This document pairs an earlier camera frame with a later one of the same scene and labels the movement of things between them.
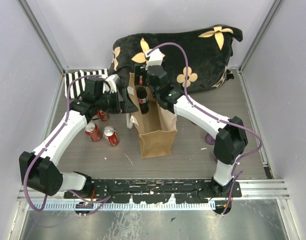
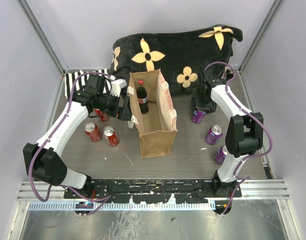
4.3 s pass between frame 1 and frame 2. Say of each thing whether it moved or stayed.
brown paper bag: stayed
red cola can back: stayed
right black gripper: moved
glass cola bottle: stayed
